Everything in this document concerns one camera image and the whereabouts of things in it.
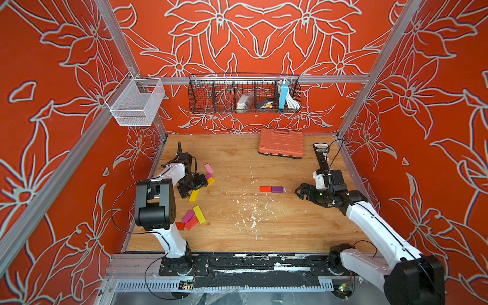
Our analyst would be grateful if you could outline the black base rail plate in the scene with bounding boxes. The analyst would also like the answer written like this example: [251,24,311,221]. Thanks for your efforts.
[157,252,355,290]

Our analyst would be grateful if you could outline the magenta block front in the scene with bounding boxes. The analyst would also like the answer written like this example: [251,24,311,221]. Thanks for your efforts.
[182,210,195,224]

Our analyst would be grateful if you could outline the black strip tool with white end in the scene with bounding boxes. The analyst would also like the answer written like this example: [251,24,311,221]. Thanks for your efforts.
[313,143,330,175]

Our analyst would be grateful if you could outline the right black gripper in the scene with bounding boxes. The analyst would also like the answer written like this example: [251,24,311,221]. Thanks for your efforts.
[294,182,334,208]

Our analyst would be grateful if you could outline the red long block front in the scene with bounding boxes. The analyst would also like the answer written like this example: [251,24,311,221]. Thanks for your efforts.
[184,216,200,231]

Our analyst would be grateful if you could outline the short red block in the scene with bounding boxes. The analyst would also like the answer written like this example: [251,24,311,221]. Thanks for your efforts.
[260,186,273,193]

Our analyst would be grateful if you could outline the black box in basket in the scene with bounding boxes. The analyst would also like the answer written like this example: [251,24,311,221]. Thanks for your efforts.
[256,99,275,111]

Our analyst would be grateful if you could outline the yellow long block front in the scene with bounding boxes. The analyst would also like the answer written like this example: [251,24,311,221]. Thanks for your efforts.
[193,205,207,224]

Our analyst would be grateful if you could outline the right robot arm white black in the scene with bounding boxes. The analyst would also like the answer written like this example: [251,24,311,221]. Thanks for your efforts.
[295,170,446,304]

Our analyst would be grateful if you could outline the pink block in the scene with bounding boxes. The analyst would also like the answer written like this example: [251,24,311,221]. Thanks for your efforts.
[204,163,214,174]

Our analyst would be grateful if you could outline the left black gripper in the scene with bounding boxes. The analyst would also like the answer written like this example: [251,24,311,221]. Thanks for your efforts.
[177,173,207,197]

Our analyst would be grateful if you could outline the red flat block front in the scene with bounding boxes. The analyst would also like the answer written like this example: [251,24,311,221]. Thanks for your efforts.
[175,222,186,231]

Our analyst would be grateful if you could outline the purple block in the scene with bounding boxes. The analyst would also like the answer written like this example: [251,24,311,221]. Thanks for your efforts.
[271,186,284,193]

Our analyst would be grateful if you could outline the silver bag in basket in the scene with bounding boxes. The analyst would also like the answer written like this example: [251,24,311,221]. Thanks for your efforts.
[236,92,254,114]

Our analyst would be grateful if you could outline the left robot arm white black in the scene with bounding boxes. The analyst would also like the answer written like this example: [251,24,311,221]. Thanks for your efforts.
[135,151,208,275]

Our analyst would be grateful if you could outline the light blue box in basket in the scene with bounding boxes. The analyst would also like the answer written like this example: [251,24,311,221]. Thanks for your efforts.
[277,83,288,113]

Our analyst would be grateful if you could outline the yellow long block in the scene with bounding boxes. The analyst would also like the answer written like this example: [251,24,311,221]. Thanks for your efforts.
[193,205,207,224]
[189,190,200,203]

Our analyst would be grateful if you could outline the white cables in basket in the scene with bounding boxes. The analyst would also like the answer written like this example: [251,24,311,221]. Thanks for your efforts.
[285,88,301,112]

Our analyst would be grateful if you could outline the white wire basket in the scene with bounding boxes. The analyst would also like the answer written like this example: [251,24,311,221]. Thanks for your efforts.
[108,79,166,127]

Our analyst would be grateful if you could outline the red plastic tool case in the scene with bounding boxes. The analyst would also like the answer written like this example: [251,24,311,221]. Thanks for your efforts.
[258,128,304,159]

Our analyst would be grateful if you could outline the black wire wall basket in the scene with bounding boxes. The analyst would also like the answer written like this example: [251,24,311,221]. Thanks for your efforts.
[188,73,302,114]

